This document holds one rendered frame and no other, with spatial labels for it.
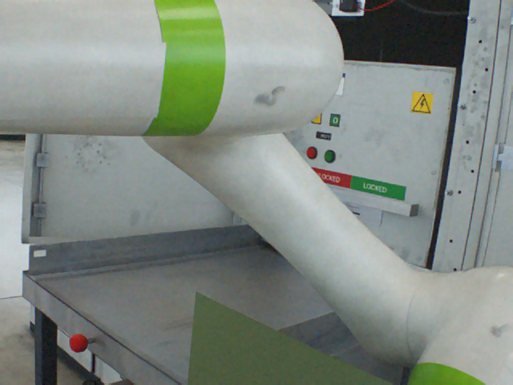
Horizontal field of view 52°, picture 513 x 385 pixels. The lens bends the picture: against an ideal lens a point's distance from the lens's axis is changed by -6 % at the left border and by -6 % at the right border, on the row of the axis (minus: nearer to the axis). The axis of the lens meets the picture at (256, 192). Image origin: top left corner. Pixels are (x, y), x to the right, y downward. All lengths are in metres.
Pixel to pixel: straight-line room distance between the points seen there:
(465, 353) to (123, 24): 0.45
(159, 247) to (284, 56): 1.02
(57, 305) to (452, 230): 0.84
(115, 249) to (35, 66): 0.99
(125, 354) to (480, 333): 0.56
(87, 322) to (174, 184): 0.66
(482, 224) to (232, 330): 0.80
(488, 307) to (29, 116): 0.49
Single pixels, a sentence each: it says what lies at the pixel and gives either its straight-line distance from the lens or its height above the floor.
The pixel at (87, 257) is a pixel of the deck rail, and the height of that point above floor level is 0.87.
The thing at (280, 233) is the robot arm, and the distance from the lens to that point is 0.62.
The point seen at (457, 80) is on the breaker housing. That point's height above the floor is 1.37.
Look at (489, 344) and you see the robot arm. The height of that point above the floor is 1.04.
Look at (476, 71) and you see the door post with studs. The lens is 1.25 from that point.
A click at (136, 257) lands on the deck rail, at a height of 0.86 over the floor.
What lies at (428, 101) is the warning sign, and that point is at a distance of 1.34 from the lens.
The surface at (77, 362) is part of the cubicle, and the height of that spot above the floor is 0.05.
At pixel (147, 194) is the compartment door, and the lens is 1.54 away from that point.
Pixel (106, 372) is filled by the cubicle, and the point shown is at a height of 0.12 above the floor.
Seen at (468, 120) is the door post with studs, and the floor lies 1.28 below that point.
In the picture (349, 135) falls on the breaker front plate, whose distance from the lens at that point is 1.44.
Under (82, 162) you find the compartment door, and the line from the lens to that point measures 1.49.
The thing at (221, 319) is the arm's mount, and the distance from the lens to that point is 0.55.
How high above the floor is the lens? 1.24
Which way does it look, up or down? 9 degrees down
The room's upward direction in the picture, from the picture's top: 7 degrees clockwise
